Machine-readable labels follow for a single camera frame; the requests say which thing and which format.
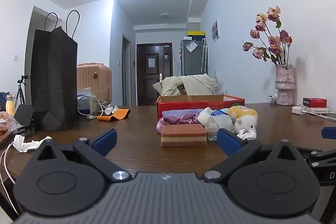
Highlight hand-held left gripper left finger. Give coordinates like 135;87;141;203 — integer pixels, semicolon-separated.
34;128;132;183

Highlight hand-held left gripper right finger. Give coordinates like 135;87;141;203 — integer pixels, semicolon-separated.
202;128;302;184

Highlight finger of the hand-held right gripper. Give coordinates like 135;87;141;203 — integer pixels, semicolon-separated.
322;127;336;139
306;148;336;167

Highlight clear plastic bag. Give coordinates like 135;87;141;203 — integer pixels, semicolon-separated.
207;114;235;141

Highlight yellow and white plush toy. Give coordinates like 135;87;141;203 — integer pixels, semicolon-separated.
227;105;259;134

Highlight purple satin scrunchie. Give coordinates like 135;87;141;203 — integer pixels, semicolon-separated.
157;116;181;134
178;114;204;127

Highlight brown layered sponge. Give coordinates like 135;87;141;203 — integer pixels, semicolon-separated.
161;124;207;147

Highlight red cardboard box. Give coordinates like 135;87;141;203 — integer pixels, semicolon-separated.
157;94;245;121

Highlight small crumpled white tissue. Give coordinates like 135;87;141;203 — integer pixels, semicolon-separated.
236;129;257;140

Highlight flat white box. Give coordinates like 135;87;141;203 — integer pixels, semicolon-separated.
304;107;329;114

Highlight small red box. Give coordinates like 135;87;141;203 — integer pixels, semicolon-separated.
303;97;327;108

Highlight pink speckled vase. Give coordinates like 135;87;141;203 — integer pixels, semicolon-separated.
275;64;295;106

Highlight pink hard-shell suitcase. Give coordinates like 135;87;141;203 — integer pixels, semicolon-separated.
77;63;113;105

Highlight beige coat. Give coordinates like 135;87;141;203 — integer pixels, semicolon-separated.
153;74;221;96

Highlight brown cardboard box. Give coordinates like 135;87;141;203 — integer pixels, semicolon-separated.
164;84;189;96

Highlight dark brown entrance door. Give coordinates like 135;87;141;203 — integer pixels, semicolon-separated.
136;43;173;106

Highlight grey interior door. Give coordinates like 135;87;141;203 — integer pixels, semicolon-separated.
122;33;132;106

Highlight black paper shopping bag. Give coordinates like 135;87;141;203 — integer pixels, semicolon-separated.
31;10;80;131

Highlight large crumpled white tissue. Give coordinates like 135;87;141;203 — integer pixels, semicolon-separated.
13;135;53;153

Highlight black case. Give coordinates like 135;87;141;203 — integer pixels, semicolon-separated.
13;104;36;135

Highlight grey refrigerator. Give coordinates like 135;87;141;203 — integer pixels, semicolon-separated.
180;39;208;76

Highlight folded white umbrella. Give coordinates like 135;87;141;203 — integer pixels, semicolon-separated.
200;38;208;72

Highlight yellow bottle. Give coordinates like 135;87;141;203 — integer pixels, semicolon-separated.
6;94;17;117

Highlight clear bag of bread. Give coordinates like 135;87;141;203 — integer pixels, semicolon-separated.
0;111;24;148

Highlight dried pink roses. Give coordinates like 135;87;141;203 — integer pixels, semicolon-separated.
242;6;293;65

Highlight dark blue cloth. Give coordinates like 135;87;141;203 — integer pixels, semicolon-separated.
0;92;9;111

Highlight white charger cable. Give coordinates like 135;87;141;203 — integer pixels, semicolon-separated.
302;109;336;121

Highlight white charging cable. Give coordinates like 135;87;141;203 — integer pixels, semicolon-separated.
77;95;104;119

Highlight orange strap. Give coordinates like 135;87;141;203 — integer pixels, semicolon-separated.
97;109;131;122

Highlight thin white cable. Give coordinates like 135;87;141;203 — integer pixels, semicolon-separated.
0;140;20;215

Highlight black camera tripod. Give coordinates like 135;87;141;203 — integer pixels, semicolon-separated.
16;76;31;105

